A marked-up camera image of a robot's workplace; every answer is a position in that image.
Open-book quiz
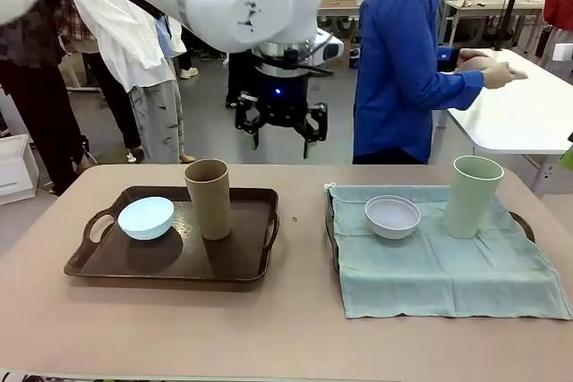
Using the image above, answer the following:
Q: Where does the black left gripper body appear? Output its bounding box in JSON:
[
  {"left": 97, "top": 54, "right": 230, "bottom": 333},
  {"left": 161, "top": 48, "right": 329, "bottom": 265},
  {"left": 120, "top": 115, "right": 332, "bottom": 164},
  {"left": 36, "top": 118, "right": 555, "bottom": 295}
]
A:
[{"left": 257, "top": 72, "right": 312, "bottom": 129}]

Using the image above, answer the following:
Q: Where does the person's left forearm blue sleeve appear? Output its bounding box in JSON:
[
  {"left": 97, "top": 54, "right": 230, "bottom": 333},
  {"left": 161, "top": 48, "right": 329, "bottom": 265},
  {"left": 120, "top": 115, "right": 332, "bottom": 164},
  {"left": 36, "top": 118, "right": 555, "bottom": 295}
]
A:
[{"left": 436, "top": 45, "right": 462, "bottom": 73}]

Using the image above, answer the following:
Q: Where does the person's right forearm blue sleeve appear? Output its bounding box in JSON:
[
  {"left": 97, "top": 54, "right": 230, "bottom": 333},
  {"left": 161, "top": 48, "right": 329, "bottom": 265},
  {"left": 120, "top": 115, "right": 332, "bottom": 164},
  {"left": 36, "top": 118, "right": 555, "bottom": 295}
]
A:
[{"left": 429, "top": 69, "right": 487, "bottom": 111}]

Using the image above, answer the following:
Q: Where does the teal cloth mat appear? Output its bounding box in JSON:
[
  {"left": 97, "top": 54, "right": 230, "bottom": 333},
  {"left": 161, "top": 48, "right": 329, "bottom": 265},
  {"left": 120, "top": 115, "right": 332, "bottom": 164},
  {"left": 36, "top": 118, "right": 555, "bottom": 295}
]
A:
[{"left": 322, "top": 181, "right": 573, "bottom": 321}]

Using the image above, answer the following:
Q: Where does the brown plastic tray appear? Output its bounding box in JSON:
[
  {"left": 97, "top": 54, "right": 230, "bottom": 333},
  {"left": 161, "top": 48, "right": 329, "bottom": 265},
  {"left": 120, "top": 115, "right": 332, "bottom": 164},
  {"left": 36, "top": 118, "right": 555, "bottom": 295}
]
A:
[{"left": 63, "top": 184, "right": 281, "bottom": 284}]

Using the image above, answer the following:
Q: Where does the person's right hand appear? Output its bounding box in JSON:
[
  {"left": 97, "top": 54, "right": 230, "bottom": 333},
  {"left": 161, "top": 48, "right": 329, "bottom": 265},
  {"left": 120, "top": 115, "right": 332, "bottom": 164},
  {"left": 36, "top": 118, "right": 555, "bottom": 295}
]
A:
[{"left": 482, "top": 62, "right": 530, "bottom": 90}]

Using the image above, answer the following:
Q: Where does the person's left hand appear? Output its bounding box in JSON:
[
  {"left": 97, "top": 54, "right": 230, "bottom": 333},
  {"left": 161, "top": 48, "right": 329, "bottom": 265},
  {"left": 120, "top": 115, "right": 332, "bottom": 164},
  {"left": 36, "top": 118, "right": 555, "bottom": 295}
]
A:
[{"left": 456, "top": 48, "right": 493, "bottom": 73}]

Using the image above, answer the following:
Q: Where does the white side table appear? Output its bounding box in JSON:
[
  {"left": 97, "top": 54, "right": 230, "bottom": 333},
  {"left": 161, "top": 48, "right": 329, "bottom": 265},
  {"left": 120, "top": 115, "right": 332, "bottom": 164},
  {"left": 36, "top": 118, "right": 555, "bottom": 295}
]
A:
[{"left": 432, "top": 48, "right": 573, "bottom": 198}]

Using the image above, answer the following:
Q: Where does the person in blue jacket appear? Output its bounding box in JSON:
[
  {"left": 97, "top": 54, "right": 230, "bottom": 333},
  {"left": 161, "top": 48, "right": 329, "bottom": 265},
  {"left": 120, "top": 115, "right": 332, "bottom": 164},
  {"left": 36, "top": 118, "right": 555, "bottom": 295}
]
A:
[{"left": 352, "top": 0, "right": 487, "bottom": 166}]

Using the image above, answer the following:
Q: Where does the tall beige cup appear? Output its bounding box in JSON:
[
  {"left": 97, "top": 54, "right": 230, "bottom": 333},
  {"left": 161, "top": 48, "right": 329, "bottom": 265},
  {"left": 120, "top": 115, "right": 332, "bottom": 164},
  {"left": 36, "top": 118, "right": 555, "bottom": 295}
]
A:
[{"left": 184, "top": 158, "right": 233, "bottom": 241}]

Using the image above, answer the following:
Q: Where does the small white box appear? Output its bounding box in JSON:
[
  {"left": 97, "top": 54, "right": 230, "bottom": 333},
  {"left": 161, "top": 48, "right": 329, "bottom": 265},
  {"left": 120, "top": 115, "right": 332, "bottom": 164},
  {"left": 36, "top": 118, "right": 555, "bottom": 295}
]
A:
[{"left": 552, "top": 41, "right": 573, "bottom": 63}]

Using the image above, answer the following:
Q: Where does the tall light green cup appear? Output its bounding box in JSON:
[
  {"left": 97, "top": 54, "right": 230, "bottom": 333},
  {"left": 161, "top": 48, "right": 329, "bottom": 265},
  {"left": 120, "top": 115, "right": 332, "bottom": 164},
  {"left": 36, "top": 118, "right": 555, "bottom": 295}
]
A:
[{"left": 442, "top": 155, "right": 506, "bottom": 240}]

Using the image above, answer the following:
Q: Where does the person in light blue shirt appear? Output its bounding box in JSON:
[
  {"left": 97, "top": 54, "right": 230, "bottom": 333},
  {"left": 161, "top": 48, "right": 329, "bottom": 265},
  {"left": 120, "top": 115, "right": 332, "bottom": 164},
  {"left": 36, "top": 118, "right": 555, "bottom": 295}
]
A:
[{"left": 154, "top": 14, "right": 201, "bottom": 81}]

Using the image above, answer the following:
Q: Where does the white grey bowl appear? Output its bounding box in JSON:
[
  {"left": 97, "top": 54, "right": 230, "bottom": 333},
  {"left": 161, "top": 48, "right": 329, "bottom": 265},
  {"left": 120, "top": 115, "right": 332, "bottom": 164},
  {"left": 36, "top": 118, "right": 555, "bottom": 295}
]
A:
[{"left": 364, "top": 195, "right": 422, "bottom": 240}]

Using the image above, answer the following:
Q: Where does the person in white shirt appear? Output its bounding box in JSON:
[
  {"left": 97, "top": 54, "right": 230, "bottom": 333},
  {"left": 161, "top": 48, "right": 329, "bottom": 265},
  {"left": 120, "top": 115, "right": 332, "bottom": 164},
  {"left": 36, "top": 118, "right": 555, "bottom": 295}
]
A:
[{"left": 69, "top": 0, "right": 198, "bottom": 164}]

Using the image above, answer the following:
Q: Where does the light blue bowl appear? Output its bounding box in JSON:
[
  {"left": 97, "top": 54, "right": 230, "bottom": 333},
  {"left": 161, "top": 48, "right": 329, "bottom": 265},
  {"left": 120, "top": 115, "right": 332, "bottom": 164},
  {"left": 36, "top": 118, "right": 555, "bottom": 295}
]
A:
[{"left": 117, "top": 196, "right": 175, "bottom": 242}]

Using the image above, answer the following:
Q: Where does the background workbench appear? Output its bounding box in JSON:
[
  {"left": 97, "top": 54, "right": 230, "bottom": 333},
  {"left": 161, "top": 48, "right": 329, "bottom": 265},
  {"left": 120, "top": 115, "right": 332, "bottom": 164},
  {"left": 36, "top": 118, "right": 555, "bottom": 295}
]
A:
[{"left": 438, "top": 0, "right": 545, "bottom": 48}]

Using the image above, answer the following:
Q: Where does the person in plaid top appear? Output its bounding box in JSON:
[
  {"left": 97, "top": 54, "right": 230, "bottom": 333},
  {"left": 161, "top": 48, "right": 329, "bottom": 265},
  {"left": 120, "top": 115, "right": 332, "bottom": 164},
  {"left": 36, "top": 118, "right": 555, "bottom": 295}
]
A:
[{"left": 0, "top": 0, "right": 89, "bottom": 198}]

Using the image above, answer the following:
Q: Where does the white storage box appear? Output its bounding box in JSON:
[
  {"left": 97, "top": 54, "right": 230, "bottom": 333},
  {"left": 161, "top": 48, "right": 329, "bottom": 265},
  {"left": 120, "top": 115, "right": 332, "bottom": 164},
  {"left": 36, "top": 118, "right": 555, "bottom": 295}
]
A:
[{"left": 0, "top": 133, "right": 38, "bottom": 207}]

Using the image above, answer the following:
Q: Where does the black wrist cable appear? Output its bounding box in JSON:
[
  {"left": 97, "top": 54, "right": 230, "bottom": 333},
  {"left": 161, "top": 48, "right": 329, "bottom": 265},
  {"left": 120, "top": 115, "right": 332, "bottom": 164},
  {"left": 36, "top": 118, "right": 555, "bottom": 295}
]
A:
[{"left": 261, "top": 49, "right": 335, "bottom": 78}]

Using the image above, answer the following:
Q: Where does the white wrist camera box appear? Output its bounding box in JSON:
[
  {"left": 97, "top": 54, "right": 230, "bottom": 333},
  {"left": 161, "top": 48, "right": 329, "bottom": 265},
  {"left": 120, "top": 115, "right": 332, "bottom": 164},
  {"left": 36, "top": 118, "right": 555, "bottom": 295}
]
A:
[{"left": 312, "top": 28, "right": 345, "bottom": 62}]

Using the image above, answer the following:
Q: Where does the dark tray with handles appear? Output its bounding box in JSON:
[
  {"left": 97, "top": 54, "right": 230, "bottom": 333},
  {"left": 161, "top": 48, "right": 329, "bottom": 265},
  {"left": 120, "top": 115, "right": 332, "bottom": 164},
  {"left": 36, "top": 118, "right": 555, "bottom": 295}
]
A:
[{"left": 324, "top": 187, "right": 537, "bottom": 276}]

